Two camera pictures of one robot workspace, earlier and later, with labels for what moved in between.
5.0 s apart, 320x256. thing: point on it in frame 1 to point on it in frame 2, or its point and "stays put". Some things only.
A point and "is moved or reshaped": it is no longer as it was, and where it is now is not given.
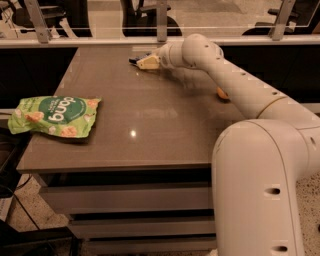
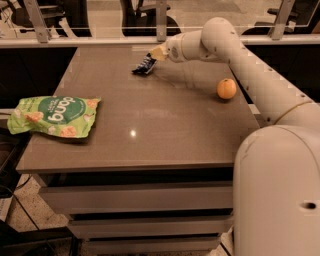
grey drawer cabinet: x=141 y=182 stays put
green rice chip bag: x=54 y=115 stays put
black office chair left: x=74 y=13 stays put
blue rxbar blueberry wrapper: x=134 y=60 is moved or reshaped
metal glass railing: x=158 y=23 stays put
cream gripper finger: x=149 y=63 to x=159 y=53
